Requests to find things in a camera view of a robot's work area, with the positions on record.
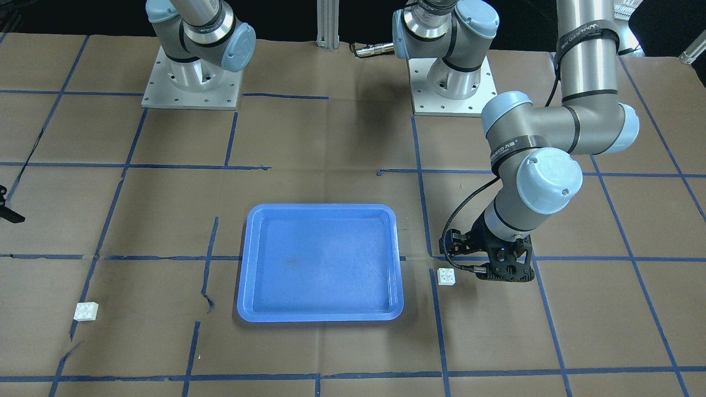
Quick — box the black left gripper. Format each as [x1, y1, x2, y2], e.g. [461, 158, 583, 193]
[469, 216, 535, 282]

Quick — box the white block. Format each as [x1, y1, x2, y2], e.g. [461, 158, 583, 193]
[436, 268, 456, 286]
[73, 302, 99, 322]

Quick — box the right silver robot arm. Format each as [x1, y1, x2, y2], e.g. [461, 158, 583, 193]
[142, 1, 256, 110]

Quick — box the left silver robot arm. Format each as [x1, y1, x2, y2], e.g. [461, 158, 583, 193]
[392, 1, 639, 282]

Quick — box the blue plastic tray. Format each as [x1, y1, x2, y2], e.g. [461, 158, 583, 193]
[236, 203, 404, 323]

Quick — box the silver connector plug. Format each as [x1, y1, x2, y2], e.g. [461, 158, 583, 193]
[349, 42, 395, 58]

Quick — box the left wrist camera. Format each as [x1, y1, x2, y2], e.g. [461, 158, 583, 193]
[438, 229, 479, 256]

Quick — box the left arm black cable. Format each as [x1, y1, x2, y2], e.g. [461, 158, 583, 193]
[441, 176, 502, 273]

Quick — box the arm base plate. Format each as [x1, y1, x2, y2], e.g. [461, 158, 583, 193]
[408, 58, 498, 116]
[141, 47, 244, 110]

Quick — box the aluminium frame post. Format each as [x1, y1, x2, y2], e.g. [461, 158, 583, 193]
[315, 0, 340, 52]

